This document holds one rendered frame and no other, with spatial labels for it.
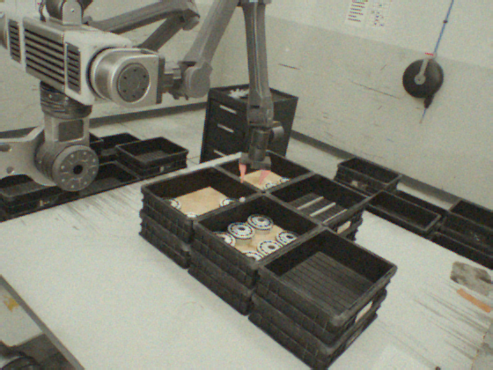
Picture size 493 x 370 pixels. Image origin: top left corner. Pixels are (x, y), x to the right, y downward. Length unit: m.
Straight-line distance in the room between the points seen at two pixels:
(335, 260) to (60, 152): 1.00
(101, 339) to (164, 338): 0.18
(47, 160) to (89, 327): 0.51
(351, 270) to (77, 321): 0.93
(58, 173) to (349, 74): 4.03
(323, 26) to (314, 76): 0.54
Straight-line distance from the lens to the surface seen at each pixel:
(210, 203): 1.81
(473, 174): 4.67
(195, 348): 1.36
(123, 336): 1.38
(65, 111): 1.23
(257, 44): 1.37
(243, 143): 3.20
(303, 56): 5.23
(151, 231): 1.70
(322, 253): 1.65
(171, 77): 1.09
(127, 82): 1.01
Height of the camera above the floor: 1.71
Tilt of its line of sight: 26 degrees down
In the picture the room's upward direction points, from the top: 10 degrees clockwise
